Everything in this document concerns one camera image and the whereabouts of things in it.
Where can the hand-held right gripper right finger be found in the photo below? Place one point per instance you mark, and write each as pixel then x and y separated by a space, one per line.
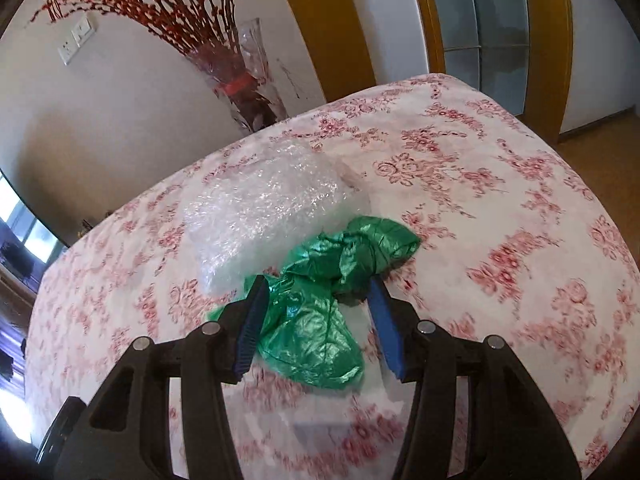
pixel 387 330

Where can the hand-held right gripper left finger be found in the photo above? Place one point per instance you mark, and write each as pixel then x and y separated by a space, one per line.
pixel 250 325

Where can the green plastic bag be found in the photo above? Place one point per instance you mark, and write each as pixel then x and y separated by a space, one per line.
pixel 310 330

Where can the clear bubble wrap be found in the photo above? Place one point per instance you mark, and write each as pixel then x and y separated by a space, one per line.
pixel 260 210

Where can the dark television cabinet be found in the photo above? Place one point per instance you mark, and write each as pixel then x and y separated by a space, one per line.
pixel 15 310

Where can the floral pink tablecloth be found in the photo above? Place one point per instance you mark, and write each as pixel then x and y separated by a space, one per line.
pixel 500 210

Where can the flat screen television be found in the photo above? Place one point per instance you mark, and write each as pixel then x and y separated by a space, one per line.
pixel 30 225

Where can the clear glass vase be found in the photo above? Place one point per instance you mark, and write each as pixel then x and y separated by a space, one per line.
pixel 245 85

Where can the red berry branches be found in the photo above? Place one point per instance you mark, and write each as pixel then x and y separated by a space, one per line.
pixel 175 5

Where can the frosted glass sliding door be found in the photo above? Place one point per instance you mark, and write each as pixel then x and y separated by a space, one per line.
pixel 480 10

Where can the wooden door frame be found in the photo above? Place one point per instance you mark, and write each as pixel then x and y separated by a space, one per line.
pixel 545 60

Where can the wooden wall trim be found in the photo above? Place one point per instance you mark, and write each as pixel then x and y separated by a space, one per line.
pixel 325 20

